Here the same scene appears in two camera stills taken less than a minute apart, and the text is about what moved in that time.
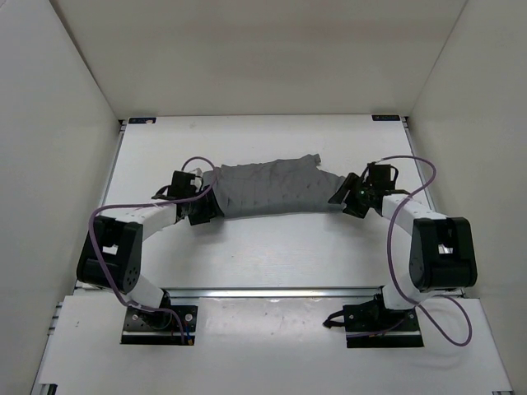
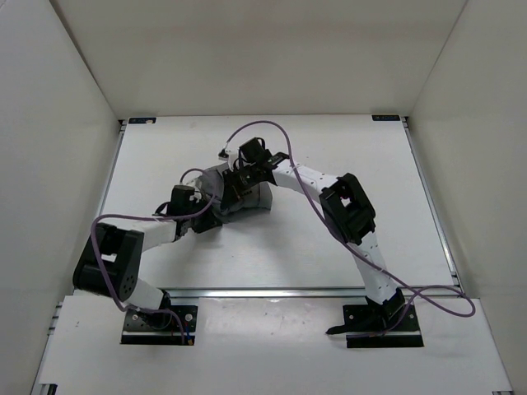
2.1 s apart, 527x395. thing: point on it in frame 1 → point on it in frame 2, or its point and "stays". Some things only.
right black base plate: (369, 325) stays
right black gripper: (352, 208) → (232, 190)
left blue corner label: (139, 120) stays
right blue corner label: (385, 118) stays
